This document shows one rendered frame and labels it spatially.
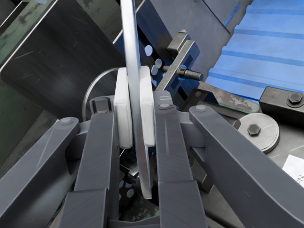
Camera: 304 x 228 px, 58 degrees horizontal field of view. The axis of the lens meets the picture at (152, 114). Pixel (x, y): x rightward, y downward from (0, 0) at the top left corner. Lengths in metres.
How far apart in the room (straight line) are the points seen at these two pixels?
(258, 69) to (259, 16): 0.51
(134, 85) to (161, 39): 0.44
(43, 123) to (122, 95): 0.37
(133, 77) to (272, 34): 2.02
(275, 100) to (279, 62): 1.65
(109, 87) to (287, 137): 0.26
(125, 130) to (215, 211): 0.23
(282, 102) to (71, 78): 0.28
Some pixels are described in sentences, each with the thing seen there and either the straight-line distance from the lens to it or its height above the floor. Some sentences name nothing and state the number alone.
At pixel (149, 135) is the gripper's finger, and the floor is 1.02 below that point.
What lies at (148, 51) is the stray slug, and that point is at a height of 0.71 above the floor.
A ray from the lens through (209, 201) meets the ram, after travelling 0.36.
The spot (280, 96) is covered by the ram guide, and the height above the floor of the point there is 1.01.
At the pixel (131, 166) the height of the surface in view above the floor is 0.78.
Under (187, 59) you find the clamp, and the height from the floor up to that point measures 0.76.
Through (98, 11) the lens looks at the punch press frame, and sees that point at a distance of 0.58.
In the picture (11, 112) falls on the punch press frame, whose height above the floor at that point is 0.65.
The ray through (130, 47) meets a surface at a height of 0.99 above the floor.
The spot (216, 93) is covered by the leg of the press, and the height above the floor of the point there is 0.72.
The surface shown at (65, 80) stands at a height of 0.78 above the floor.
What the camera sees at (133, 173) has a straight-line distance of 0.54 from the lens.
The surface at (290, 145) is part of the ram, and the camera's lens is 0.37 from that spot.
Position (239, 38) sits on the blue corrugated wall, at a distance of 2.25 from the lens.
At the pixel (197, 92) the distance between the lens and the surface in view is 0.46.
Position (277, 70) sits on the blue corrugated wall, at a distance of 1.98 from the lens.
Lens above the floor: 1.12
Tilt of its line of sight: 40 degrees down
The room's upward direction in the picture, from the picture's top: 111 degrees clockwise
